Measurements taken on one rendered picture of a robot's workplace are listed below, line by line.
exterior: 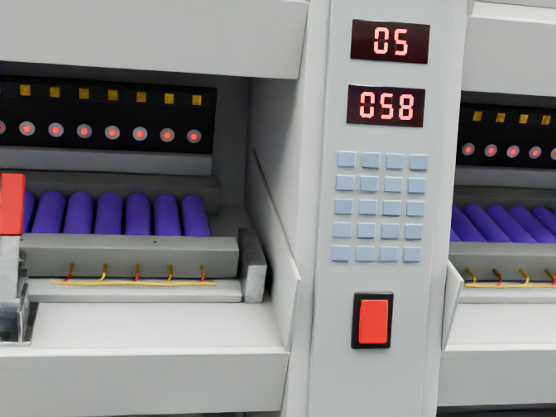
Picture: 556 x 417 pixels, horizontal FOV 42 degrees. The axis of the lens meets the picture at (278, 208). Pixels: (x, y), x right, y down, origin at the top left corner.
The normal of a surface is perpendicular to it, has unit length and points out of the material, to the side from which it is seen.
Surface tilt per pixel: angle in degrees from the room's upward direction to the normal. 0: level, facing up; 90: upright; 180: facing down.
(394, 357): 90
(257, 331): 20
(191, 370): 110
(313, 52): 90
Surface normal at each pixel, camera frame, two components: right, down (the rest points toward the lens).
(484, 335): 0.11, -0.89
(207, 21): 0.17, 0.45
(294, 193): -0.98, -0.03
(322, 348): 0.20, 0.11
